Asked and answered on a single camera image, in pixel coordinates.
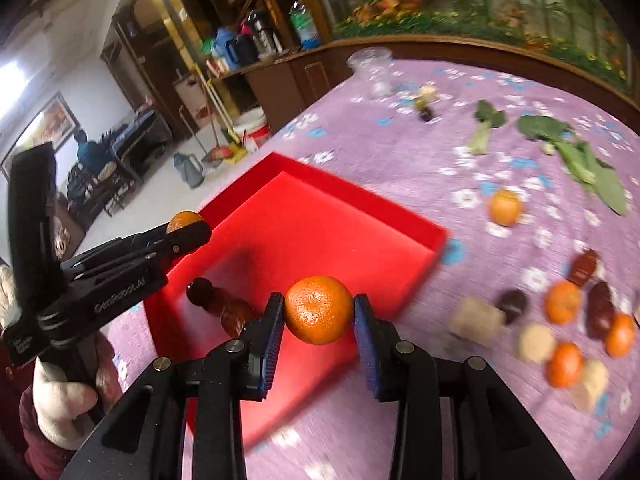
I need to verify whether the small beige piece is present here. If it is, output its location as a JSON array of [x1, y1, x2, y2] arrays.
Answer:
[[416, 84, 437, 106]]

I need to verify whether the speckled orange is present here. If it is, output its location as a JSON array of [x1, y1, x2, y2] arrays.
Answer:
[[544, 280, 582, 325]]

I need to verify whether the grey floor thermos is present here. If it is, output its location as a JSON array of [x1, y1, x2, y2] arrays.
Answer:
[[172, 153, 205, 188]]

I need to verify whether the gloved left hand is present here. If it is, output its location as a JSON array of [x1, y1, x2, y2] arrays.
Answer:
[[0, 263, 124, 451]]

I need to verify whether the green label water bottle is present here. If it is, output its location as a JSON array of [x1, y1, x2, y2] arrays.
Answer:
[[290, 1, 321, 50]]

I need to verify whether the large dark red date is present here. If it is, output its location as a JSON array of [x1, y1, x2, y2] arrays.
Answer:
[[586, 281, 615, 340]]

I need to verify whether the framed wall picture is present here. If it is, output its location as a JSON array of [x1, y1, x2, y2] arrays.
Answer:
[[1, 92, 80, 179]]

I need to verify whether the black kettle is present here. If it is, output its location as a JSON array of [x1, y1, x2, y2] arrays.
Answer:
[[226, 34, 259, 67]]

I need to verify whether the clear plastic cup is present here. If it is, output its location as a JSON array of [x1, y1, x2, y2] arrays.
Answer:
[[347, 47, 393, 100]]

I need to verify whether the seated person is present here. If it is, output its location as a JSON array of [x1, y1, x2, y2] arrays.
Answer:
[[74, 129, 117, 181]]

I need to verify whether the small orange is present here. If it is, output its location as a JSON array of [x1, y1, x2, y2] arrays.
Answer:
[[488, 188, 523, 228]]

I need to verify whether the edge orange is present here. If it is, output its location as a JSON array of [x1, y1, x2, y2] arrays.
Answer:
[[166, 210, 203, 234]]

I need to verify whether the purple floral tablecloth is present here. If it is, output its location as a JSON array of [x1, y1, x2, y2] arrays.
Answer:
[[100, 61, 639, 479]]

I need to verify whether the white red bucket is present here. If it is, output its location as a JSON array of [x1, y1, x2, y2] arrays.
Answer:
[[233, 106, 272, 152]]

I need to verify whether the round sugarcane piece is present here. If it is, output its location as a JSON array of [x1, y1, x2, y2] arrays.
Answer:
[[518, 323, 556, 364]]

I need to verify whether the small bok choy stalk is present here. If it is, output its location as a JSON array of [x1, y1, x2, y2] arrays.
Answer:
[[468, 100, 506, 156]]

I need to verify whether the wooden cabinet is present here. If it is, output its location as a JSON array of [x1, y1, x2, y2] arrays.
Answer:
[[215, 41, 358, 128]]

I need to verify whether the flower aquarium display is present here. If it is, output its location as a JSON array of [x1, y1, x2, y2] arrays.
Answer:
[[321, 0, 634, 94]]

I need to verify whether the steel thermos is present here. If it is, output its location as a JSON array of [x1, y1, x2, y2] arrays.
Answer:
[[246, 10, 283, 61]]

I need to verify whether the red tray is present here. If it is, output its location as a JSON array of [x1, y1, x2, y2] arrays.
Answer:
[[143, 152, 449, 449]]

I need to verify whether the blue jug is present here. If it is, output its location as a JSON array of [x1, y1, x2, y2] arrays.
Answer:
[[214, 27, 240, 70]]

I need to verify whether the dark plum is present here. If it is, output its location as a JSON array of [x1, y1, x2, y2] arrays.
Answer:
[[186, 278, 215, 310], [495, 288, 528, 325]]

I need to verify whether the purple grape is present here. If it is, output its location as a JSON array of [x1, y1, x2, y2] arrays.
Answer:
[[420, 107, 434, 122]]

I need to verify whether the broom and dustpan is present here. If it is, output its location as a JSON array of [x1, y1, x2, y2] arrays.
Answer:
[[192, 64, 247, 167]]

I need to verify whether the bok choy leaf bunch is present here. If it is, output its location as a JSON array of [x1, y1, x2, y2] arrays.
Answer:
[[518, 115, 627, 216]]

